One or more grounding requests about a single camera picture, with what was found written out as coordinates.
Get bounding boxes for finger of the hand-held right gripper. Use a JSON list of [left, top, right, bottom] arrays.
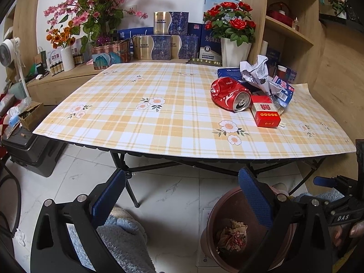
[[313, 176, 356, 193]]

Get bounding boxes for person's right hand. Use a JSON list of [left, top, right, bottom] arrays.
[[332, 220, 364, 248]]

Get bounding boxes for red rose bouquet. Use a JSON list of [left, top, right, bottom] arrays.
[[202, 1, 256, 47]]

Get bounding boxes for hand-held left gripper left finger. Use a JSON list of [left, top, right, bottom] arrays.
[[30, 169, 127, 273]]

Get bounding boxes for white flower pot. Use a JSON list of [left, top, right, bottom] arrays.
[[220, 37, 253, 67]]

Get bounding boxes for white printed bag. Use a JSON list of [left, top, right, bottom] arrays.
[[239, 55, 281, 97]]

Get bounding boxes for blue box with white panel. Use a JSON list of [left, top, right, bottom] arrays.
[[198, 30, 224, 61]]

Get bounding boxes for black hard case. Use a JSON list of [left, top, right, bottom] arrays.
[[0, 132, 66, 177]]

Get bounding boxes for light blue fluffy cloth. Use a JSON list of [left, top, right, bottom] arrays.
[[97, 206, 155, 273], [293, 189, 344, 205]]

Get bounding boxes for tall light blue box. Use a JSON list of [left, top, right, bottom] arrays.
[[203, 0, 242, 23]]

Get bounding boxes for open cardboard box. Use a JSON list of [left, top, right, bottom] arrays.
[[18, 102, 46, 131]]

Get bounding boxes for blue and white carton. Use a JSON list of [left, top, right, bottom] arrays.
[[269, 75, 295, 109]]

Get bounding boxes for gold capsule blister tray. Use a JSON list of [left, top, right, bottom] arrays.
[[189, 58, 222, 66]]

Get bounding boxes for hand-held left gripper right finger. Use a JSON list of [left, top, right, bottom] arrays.
[[238, 167, 333, 273]]

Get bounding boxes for brown round trash bin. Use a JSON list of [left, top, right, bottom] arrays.
[[200, 186, 296, 273]]

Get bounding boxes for pink blossom plant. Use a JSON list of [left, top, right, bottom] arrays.
[[43, 0, 164, 54]]

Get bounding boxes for black tv stand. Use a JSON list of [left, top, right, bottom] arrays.
[[318, 6, 364, 32]]

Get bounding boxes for orange flower bunch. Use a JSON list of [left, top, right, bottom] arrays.
[[46, 24, 76, 49]]

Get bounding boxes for yellow plaid flowered tablecloth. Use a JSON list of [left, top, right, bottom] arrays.
[[32, 62, 357, 160]]

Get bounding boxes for gold and blue gift box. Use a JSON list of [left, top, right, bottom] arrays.
[[171, 35, 199, 60], [154, 11, 190, 36], [133, 35, 172, 61]]

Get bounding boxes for row of brown bottles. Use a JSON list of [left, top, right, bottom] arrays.
[[50, 61, 64, 76]]

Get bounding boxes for pale pink flower arrangement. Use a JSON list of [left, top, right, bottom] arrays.
[[327, 0, 347, 15]]

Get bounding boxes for green paper bag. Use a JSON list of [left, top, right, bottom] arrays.
[[34, 50, 47, 74]]

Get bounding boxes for crumpled brown paper scraps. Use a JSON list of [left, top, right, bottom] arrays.
[[216, 219, 248, 252]]

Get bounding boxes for white standing fan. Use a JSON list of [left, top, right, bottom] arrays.
[[0, 37, 32, 100]]

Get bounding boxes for red cigarette box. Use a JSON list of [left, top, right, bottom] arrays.
[[250, 95, 282, 127]]

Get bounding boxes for white ribbed vase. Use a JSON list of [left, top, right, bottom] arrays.
[[61, 45, 76, 72]]

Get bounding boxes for crushed red soda can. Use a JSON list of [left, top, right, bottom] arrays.
[[210, 77, 252, 113]]

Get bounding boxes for copper and teal gift box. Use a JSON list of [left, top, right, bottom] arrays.
[[91, 40, 131, 71]]

